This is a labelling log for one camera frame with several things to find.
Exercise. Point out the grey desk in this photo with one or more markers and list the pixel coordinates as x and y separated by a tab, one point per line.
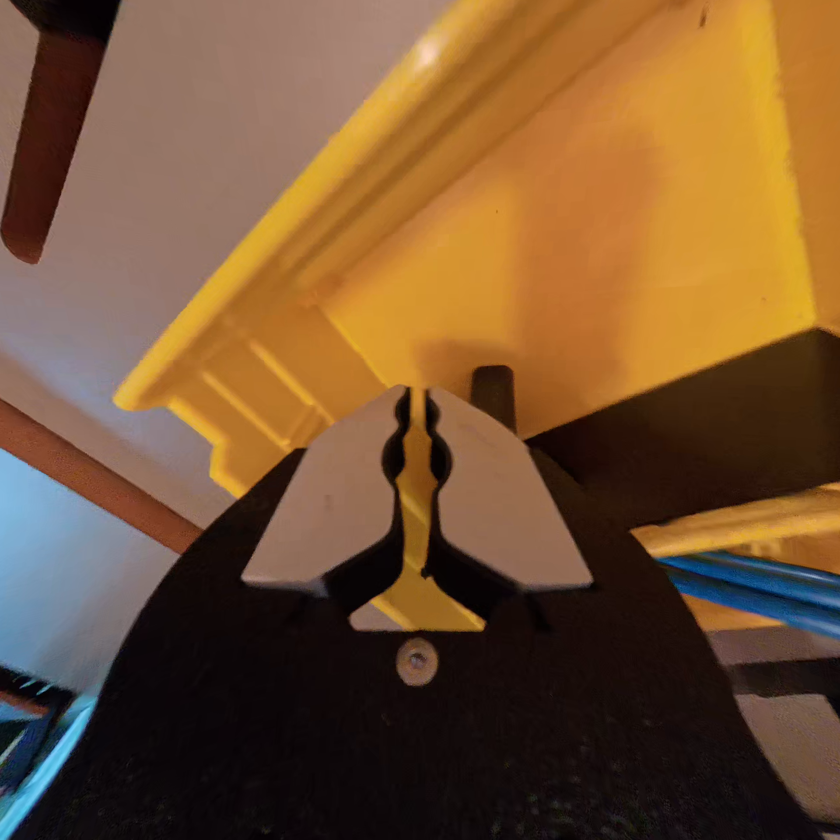
164	197

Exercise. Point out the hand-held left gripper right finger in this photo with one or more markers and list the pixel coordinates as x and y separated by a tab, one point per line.
505	518

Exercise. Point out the yellow plastic bin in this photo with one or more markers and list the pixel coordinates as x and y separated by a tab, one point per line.
590	197

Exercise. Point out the dark brown bar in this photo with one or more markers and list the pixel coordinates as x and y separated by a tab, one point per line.
46	164

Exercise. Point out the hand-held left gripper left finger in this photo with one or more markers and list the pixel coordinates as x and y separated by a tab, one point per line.
328	512

